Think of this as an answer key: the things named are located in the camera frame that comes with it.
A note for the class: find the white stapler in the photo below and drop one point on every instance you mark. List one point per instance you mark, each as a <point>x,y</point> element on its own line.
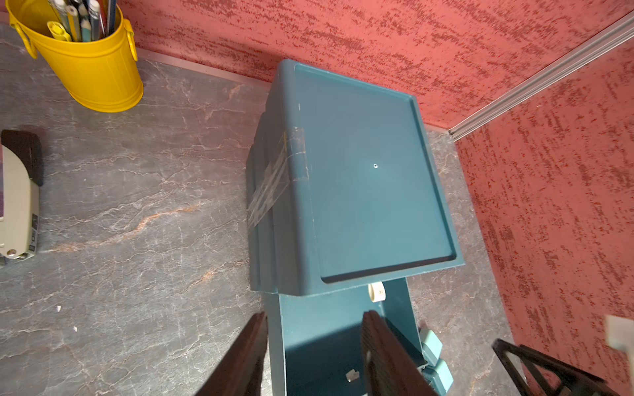
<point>22,176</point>

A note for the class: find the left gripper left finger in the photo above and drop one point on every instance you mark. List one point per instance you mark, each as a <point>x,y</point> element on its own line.
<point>241,370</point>

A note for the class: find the teal drawer cabinet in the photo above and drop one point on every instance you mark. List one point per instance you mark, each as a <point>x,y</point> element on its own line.
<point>344,204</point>

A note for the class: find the pens in bucket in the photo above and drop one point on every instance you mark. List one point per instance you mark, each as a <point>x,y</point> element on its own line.
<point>82,21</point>

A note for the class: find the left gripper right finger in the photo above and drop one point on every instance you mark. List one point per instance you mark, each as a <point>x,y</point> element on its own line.
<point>388,369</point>

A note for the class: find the teal plug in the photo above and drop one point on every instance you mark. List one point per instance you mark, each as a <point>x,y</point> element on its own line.
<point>439,377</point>
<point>431,346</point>

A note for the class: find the yellow pen bucket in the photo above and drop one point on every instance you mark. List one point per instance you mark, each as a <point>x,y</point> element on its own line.
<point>102,75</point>

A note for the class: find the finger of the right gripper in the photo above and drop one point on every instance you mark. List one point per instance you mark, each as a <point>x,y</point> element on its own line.
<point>554,377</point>

